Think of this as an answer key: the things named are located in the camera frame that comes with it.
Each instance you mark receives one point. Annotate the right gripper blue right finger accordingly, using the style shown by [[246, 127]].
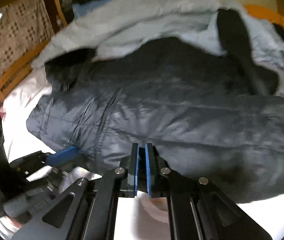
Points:
[[151, 170]]

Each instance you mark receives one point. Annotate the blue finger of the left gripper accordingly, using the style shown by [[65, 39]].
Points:
[[62, 156]]

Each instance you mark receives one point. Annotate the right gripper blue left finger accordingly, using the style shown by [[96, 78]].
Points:
[[132, 176]]

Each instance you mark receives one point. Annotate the black puffer down jacket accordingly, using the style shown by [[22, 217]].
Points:
[[208, 116]]

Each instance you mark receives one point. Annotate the pink floral pillow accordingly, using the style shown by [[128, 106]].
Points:
[[27, 93]]

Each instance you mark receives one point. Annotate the patterned beige curtain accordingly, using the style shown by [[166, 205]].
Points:
[[24, 25]]

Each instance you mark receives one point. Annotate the blue pillow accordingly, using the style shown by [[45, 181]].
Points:
[[82, 9]]

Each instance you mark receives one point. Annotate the light blue grey duvet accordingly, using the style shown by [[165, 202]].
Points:
[[119, 27]]

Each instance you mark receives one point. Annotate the orange pillow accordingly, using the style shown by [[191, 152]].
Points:
[[264, 13]]

